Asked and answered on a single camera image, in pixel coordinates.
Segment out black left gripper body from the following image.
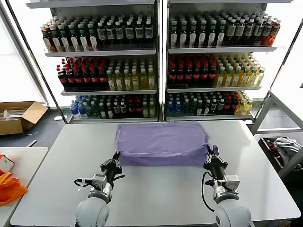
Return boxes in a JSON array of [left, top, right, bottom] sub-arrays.
[[100, 164, 123, 185]]

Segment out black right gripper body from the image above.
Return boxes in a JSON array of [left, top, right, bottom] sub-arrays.
[[204, 160, 228, 182]]

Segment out purple printed T-shirt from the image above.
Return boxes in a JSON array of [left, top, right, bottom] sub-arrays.
[[115, 120, 220, 167]]

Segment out black storage bin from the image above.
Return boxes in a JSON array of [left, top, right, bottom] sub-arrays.
[[257, 136, 303, 177]]

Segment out dark red garment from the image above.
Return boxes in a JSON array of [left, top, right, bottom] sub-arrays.
[[266, 140, 285, 167]]

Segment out grey crumpled garment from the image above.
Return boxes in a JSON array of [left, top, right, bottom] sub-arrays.
[[273, 137, 303, 162]]

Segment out white side table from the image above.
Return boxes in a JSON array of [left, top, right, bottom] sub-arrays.
[[0, 147, 49, 227]]

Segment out open cardboard box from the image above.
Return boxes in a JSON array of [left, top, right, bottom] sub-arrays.
[[0, 101, 49, 136]]

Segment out orange fabric bag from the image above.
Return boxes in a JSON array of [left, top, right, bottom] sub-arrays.
[[0, 153, 28, 207]]

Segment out small white box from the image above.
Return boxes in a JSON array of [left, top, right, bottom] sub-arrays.
[[0, 156, 16, 173]]

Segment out grey metal drinks shelf unit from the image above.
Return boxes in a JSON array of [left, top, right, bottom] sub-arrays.
[[160, 0, 293, 122], [26, 0, 160, 125]]

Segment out white plastic strips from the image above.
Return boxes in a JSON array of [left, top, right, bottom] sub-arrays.
[[0, 107, 26, 122]]

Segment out green cap bottle white label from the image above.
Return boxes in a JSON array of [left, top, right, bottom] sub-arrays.
[[208, 20, 217, 48], [78, 23, 90, 52], [188, 20, 198, 49], [88, 23, 99, 52], [50, 25, 62, 53], [179, 20, 188, 49], [68, 24, 81, 52], [198, 20, 207, 48], [169, 20, 178, 49], [59, 24, 71, 52], [217, 20, 226, 47]]

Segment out dark bottle beige label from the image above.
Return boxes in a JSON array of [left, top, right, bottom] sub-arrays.
[[234, 18, 246, 45], [225, 19, 236, 45]]

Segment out dark bottle blue grey label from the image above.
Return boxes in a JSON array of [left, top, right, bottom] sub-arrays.
[[253, 18, 264, 45], [244, 18, 255, 45], [144, 20, 153, 45], [106, 21, 116, 46], [97, 22, 107, 47], [135, 20, 145, 45], [261, 18, 273, 46], [125, 21, 135, 45], [115, 21, 125, 46]]

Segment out red tea bottle white label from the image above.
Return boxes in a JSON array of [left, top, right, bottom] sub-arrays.
[[42, 28, 53, 53]]

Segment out red drink bottle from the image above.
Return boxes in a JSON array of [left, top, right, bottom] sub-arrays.
[[269, 19, 281, 46]]

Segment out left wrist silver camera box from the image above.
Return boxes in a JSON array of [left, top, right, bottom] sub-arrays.
[[91, 174, 107, 189]]

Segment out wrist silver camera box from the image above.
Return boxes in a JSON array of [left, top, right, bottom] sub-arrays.
[[223, 174, 240, 192], [91, 174, 107, 189]]

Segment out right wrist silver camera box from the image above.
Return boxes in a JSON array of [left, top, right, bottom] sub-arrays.
[[223, 174, 240, 192]]

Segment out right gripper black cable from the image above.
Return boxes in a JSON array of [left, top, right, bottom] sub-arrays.
[[201, 171, 216, 211]]

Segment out white black camera cable plug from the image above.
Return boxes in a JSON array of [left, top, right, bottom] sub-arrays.
[[74, 177, 93, 191]]

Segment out grey metal frame table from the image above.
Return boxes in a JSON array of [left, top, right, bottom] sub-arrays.
[[250, 89, 303, 180]]

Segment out black metal frame pole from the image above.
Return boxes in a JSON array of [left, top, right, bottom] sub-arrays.
[[4, 0, 69, 124]]

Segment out grey window frame bar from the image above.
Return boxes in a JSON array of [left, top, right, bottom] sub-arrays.
[[0, 4, 50, 107]]

